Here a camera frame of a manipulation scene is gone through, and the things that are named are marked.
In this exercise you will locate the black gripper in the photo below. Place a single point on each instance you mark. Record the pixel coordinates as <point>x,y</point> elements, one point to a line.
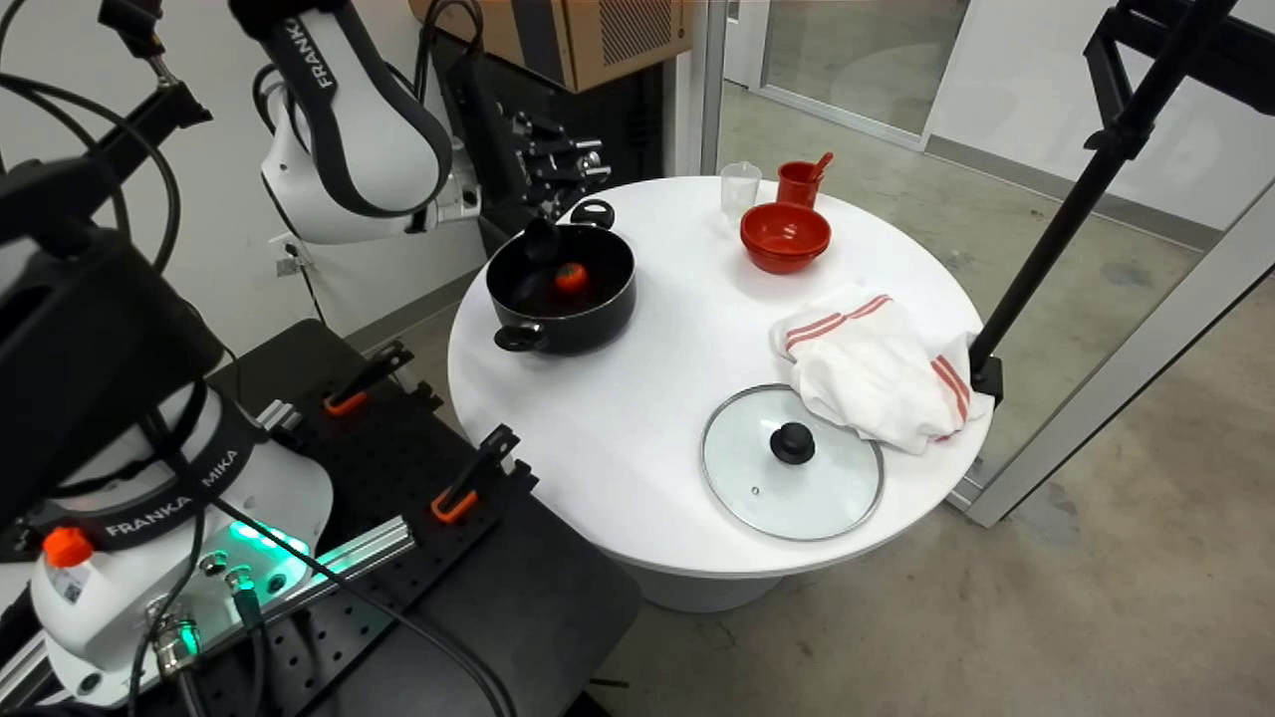
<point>542,147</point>

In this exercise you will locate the black cooking pot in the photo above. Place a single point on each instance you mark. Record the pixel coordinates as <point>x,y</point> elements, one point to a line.
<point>582,323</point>

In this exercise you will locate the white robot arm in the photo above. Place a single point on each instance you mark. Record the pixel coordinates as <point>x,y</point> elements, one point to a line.
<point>342,147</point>

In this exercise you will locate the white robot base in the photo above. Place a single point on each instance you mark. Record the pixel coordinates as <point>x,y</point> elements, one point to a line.
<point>184,542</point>

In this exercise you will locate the small red spoon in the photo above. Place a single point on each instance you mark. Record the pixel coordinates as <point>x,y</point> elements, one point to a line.
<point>822,164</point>

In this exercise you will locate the small orange tomato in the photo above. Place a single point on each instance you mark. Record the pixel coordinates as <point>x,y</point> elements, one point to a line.
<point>571,275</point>

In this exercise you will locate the cardboard box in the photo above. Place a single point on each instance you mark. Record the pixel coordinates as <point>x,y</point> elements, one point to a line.
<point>599,32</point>

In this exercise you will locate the clear glass cup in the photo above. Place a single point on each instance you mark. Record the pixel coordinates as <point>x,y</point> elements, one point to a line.
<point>742,185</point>

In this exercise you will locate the red bowl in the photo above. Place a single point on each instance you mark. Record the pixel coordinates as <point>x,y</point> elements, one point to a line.
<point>781,241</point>

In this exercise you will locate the red cup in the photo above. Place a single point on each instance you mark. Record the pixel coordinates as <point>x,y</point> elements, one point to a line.
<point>798,185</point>

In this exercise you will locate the glass lid with black knob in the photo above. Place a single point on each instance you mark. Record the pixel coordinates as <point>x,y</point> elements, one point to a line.
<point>794,443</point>

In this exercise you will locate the white towel with red stripes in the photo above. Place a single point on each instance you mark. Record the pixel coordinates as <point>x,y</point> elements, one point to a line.
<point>868,374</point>

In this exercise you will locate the black perforated mounting table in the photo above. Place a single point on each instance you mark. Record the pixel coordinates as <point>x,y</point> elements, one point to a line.
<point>530,622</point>

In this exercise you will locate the large black foreground device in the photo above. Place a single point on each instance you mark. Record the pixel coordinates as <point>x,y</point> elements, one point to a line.
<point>93,359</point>

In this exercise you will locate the black tripod stand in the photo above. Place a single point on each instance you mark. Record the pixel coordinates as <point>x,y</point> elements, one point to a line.
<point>1127,121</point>

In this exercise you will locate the orange round cap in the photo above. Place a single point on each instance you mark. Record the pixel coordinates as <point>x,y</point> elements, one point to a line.
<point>64,542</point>

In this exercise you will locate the aluminium rail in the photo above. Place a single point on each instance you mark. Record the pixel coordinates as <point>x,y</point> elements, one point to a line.
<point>361,546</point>

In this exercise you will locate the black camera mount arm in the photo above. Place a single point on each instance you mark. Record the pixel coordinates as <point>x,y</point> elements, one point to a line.
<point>81,174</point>

